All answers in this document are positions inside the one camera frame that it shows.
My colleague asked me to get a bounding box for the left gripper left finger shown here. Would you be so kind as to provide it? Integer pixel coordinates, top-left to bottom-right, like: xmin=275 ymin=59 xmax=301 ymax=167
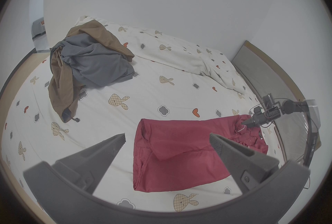
xmin=52 ymin=133 xmax=127 ymax=195

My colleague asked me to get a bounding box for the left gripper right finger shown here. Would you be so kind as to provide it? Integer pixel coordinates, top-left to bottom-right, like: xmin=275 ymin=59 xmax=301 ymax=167
xmin=209 ymin=133 xmax=280 ymax=195

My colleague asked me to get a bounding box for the red shirt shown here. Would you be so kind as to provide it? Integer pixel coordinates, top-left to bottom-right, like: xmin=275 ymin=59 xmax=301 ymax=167
xmin=133 ymin=114 xmax=269 ymax=192

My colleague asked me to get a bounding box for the bed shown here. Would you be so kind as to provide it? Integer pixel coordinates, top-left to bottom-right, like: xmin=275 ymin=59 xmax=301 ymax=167
xmin=0 ymin=15 xmax=315 ymax=216

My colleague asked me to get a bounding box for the brown garment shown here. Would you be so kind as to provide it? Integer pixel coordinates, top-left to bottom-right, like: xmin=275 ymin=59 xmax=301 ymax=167
xmin=48 ymin=20 xmax=135 ymax=123

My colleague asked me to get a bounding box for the grey garment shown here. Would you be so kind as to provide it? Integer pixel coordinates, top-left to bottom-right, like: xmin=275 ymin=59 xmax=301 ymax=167
xmin=50 ymin=34 xmax=135 ymax=88

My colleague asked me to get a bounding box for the white printed quilt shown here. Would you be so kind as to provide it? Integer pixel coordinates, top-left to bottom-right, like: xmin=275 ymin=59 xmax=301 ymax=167
xmin=78 ymin=16 xmax=247 ymax=94

